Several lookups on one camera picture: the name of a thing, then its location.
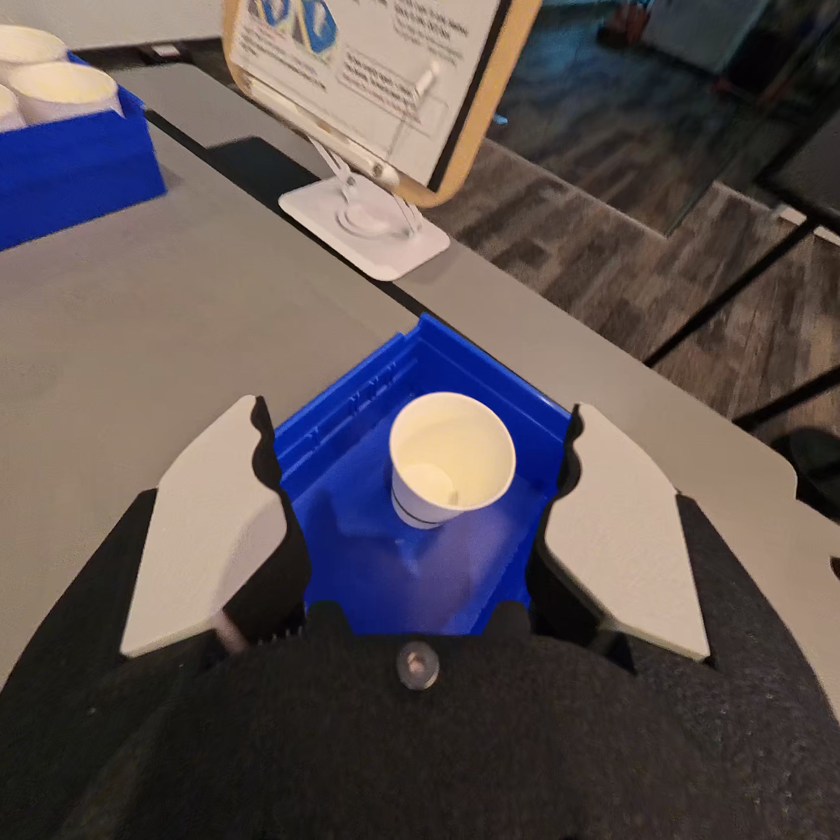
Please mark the black office chair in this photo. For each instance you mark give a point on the black office chair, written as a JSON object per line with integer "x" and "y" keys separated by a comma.
{"x": 817, "y": 473}

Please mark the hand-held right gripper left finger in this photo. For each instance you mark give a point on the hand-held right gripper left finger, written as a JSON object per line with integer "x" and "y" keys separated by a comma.
{"x": 204, "y": 551}

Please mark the white board stand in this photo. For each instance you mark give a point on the white board stand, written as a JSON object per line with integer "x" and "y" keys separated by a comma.
{"x": 368, "y": 236}

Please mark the blue plastic bin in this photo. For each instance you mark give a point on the blue plastic bin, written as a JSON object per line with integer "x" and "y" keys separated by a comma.
{"x": 368, "y": 525}
{"x": 66, "y": 171}

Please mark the small red floor object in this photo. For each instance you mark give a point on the small red floor object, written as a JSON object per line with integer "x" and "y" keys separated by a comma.
{"x": 628, "y": 24}

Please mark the wooden instruction board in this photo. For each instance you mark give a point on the wooden instruction board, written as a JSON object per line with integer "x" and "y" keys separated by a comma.
{"x": 381, "y": 66}

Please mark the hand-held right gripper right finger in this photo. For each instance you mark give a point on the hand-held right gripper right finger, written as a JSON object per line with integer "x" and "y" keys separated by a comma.
{"x": 630, "y": 551}

